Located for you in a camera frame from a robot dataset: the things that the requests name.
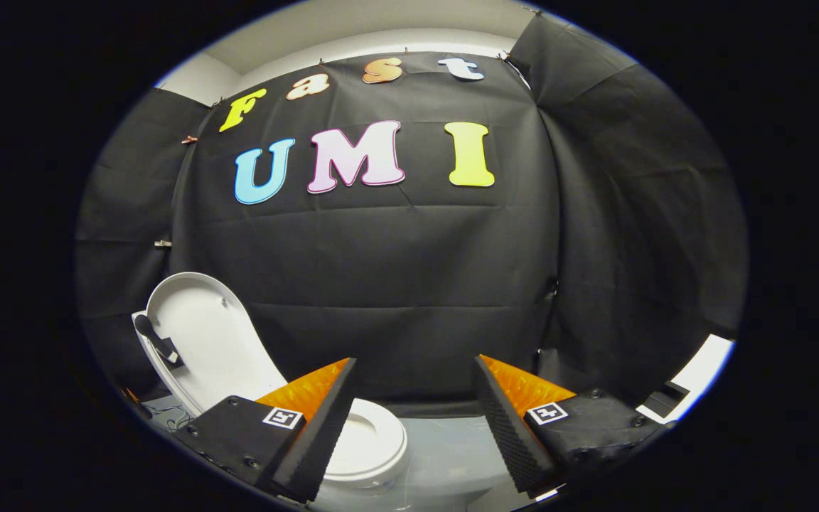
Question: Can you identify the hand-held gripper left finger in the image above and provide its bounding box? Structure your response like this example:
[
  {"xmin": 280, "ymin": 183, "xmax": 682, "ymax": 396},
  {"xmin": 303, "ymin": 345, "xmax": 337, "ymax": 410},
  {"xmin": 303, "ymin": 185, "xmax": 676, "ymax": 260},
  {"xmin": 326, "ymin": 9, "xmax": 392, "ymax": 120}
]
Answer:
[{"xmin": 181, "ymin": 358, "xmax": 359, "ymax": 503}]

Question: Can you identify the white toilet seat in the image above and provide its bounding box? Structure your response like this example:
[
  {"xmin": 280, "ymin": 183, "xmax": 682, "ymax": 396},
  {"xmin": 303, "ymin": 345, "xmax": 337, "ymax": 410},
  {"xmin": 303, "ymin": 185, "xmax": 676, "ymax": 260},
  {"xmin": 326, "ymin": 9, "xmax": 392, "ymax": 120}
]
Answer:
[{"xmin": 324, "ymin": 398, "xmax": 410, "ymax": 489}]

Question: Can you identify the white board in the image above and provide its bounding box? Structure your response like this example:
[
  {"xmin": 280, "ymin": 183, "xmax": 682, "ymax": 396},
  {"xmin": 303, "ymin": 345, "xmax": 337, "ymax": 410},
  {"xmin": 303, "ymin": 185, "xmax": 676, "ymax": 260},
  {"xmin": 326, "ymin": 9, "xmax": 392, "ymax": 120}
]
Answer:
[{"xmin": 637, "ymin": 334, "xmax": 735, "ymax": 425}]

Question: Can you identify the small black block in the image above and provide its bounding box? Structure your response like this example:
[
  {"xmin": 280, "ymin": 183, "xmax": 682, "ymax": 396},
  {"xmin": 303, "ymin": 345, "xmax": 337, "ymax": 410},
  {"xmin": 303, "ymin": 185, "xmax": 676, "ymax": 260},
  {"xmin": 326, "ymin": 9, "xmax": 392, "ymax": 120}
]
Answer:
[{"xmin": 641, "ymin": 382, "xmax": 691, "ymax": 417}]

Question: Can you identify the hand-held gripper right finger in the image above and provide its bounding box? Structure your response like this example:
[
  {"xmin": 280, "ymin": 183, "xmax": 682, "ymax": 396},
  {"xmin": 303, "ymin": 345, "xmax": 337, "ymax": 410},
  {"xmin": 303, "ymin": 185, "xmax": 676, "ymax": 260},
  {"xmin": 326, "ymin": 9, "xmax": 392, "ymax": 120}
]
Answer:
[{"xmin": 473, "ymin": 354, "xmax": 673, "ymax": 498}]

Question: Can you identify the black backdrop cloth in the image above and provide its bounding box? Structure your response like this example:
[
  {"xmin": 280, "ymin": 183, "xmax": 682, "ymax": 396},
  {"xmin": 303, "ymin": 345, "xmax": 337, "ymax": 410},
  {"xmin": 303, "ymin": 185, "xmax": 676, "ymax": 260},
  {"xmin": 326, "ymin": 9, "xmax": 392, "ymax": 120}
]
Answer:
[{"xmin": 74, "ymin": 13, "xmax": 749, "ymax": 420}]

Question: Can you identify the black floor cable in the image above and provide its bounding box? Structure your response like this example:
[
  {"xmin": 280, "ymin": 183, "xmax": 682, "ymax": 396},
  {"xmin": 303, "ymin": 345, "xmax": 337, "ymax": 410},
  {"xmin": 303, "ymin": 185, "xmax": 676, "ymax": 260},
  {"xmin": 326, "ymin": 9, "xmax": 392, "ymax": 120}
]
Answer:
[{"xmin": 143, "ymin": 398, "xmax": 193, "ymax": 432}]

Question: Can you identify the white toilet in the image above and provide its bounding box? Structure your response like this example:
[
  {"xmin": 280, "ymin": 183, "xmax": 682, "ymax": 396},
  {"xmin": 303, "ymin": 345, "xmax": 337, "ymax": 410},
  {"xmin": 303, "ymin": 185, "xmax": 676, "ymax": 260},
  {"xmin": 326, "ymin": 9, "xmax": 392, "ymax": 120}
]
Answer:
[{"xmin": 131, "ymin": 310, "xmax": 417, "ymax": 512}]

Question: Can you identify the white toilet lid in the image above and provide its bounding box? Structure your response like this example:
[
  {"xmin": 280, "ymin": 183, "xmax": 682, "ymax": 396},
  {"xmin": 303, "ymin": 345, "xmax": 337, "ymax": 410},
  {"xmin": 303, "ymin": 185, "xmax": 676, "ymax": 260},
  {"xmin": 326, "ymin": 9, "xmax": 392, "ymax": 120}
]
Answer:
[{"xmin": 134, "ymin": 272, "xmax": 289, "ymax": 417}]

